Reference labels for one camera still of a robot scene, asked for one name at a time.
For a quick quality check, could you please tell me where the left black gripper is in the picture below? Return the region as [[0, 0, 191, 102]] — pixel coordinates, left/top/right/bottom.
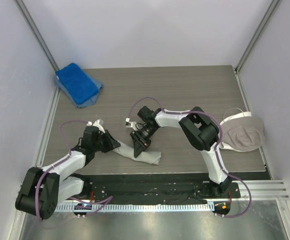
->
[[92, 129, 120, 153]]

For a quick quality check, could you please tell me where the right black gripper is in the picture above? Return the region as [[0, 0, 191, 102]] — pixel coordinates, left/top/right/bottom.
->
[[130, 125, 158, 158]]

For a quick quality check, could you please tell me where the grey cloth napkin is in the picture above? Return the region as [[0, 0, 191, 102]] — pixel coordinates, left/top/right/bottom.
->
[[112, 139, 162, 166]]

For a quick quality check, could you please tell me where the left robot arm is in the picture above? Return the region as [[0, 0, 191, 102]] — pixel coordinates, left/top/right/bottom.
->
[[15, 126, 121, 220]]

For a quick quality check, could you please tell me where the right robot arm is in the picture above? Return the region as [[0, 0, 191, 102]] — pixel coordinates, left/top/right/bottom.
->
[[126, 106, 232, 198]]

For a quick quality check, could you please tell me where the blue folded towel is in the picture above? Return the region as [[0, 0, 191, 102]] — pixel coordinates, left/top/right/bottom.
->
[[55, 63, 98, 104]]

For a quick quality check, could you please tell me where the light blue mesh cloth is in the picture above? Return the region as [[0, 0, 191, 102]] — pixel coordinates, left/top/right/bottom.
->
[[54, 76, 103, 108]]

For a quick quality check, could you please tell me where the grey cloth pile in bowl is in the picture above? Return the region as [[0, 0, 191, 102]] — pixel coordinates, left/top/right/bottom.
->
[[219, 108, 265, 153]]

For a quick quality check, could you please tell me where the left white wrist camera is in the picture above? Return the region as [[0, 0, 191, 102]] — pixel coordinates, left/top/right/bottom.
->
[[86, 119, 105, 133]]

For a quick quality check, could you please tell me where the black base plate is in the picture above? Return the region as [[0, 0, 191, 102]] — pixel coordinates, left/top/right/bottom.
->
[[84, 173, 241, 200]]

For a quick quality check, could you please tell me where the white slotted cable duct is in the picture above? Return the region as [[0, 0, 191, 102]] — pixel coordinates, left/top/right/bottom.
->
[[55, 201, 214, 213]]

